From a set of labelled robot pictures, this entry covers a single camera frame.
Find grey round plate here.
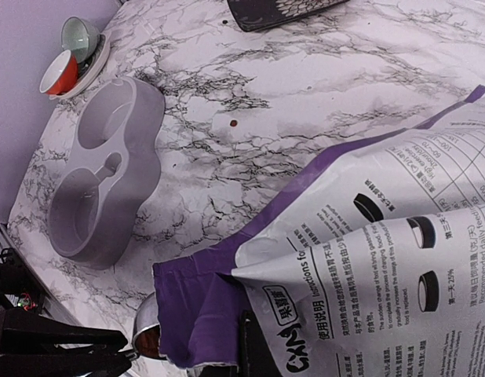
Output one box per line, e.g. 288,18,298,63
49,33,111,101

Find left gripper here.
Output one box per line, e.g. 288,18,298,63
0,306,134,376

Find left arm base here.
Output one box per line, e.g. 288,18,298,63
0,247,46,313

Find pale green ceramic bowl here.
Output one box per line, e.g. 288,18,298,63
61,16,100,64

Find black floral square plate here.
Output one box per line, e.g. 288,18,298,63
227,0,345,32

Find metal food scoop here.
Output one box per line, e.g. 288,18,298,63
132,293,166,361

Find brown pet food kibble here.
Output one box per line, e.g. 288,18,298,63
134,328,160,360

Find grey double pet bowl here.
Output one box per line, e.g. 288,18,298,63
47,76,166,270

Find red and white bowl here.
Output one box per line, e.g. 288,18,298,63
39,49,78,95

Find purple pet food bag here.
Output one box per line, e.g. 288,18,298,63
153,86,485,376

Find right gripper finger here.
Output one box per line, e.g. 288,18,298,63
187,311,266,377

